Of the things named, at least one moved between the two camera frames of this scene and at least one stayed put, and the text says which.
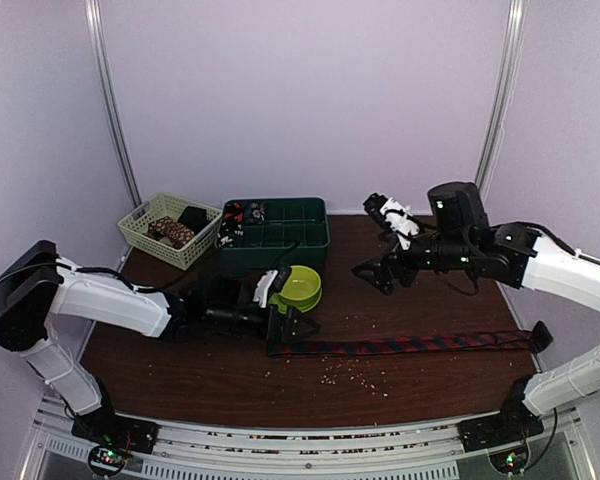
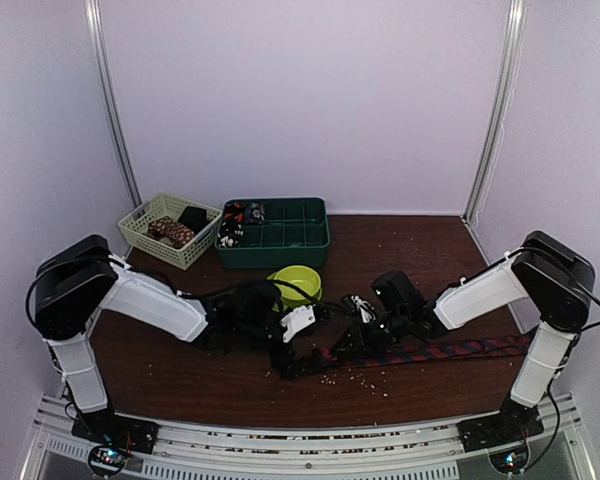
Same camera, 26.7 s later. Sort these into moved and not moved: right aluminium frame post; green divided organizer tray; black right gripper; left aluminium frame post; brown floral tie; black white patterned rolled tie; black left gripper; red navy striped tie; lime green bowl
Moved: red navy striped tie; black right gripper; black left gripper
Not moved: lime green bowl; black white patterned rolled tie; green divided organizer tray; brown floral tie; right aluminium frame post; left aluminium frame post
